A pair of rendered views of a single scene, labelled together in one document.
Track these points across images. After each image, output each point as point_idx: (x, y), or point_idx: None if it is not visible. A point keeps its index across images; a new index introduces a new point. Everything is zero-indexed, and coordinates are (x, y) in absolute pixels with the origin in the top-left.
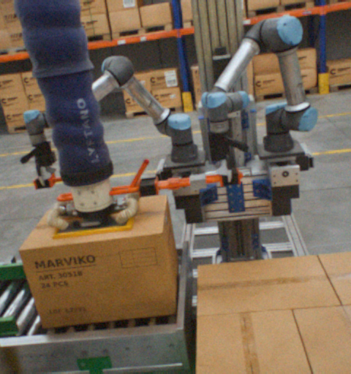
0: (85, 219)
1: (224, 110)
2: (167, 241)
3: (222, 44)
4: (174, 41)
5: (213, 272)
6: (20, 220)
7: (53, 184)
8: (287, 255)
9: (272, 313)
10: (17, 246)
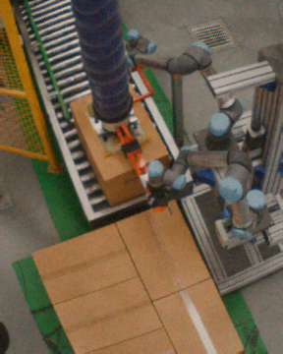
0: (100, 123)
1: (151, 179)
2: (119, 182)
3: (264, 121)
4: None
5: (168, 214)
6: None
7: (135, 71)
8: (274, 250)
9: (131, 265)
10: (238, 11)
